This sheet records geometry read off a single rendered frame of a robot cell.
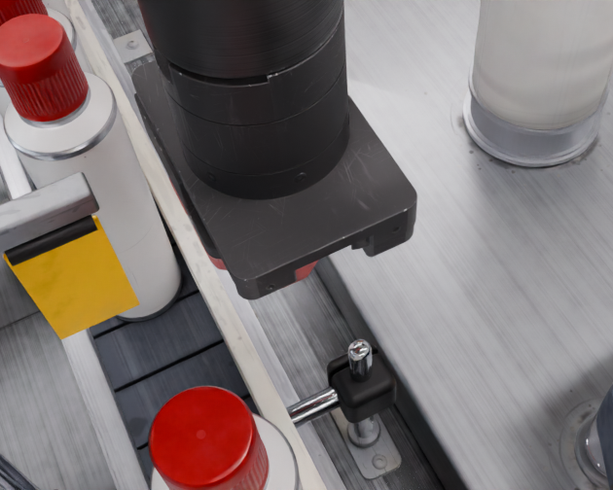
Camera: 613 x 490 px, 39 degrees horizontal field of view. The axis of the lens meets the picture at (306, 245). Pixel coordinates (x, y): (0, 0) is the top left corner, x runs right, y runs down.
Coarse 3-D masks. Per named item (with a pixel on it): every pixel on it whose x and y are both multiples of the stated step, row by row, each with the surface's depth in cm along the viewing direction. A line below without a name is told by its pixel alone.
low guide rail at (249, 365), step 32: (64, 0) 62; (96, 64) 59; (128, 128) 55; (160, 192) 52; (192, 256) 50; (224, 320) 47; (256, 352) 46; (256, 384) 45; (288, 416) 44; (320, 480) 42
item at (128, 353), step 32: (192, 288) 53; (160, 320) 52; (192, 320) 52; (128, 352) 51; (160, 352) 50; (192, 352) 50; (224, 352) 50; (128, 384) 50; (160, 384) 49; (192, 384) 49; (224, 384) 49; (128, 416) 48
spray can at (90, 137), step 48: (0, 48) 36; (48, 48) 35; (48, 96) 37; (96, 96) 39; (48, 144) 38; (96, 144) 39; (96, 192) 41; (144, 192) 45; (144, 240) 46; (144, 288) 49
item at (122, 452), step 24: (0, 120) 50; (0, 144) 49; (24, 168) 49; (24, 192) 47; (72, 336) 42; (72, 360) 42; (96, 360) 41; (96, 384) 41; (96, 408) 40; (120, 408) 41; (120, 432) 39; (120, 456) 39; (120, 480) 38; (144, 480) 38
